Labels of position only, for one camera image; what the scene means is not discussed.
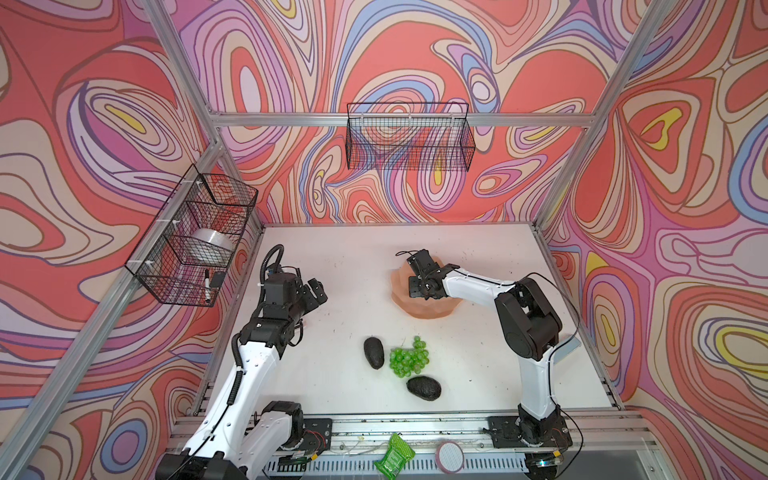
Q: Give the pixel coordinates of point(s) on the dark avocado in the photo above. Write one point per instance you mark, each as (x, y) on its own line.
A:
(374, 352)
(424, 387)

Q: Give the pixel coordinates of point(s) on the black wire basket back wall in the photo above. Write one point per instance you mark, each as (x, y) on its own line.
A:
(409, 136)

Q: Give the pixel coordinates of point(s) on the dark avocado front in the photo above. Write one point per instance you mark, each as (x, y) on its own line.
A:
(424, 387)

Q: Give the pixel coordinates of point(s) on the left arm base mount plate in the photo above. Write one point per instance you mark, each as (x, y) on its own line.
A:
(317, 436)

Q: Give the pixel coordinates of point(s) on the round white pink disc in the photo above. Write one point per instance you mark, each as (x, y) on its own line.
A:
(449, 457)

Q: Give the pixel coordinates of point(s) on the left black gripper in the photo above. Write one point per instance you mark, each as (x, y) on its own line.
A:
(309, 300)

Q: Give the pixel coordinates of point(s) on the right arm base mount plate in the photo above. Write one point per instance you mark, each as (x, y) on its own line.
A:
(504, 431)

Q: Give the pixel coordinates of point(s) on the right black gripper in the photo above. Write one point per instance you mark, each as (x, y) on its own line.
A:
(413, 288)

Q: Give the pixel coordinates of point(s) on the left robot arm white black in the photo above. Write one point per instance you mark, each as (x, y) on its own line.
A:
(221, 447)

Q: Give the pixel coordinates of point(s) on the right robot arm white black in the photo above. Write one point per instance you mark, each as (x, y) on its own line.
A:
(530, 327)

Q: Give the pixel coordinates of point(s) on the black wire basket wall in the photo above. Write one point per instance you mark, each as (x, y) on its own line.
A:
(170, 267)
(409, 136)

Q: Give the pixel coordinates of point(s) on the black wire basket left wall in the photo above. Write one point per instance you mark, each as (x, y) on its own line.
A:
(170, 267)

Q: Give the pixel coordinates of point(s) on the white tape roll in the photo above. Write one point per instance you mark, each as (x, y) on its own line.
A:
(214, 238)

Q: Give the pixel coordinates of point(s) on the green fake grape bunch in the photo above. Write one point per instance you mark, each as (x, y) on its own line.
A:
(405, 361)

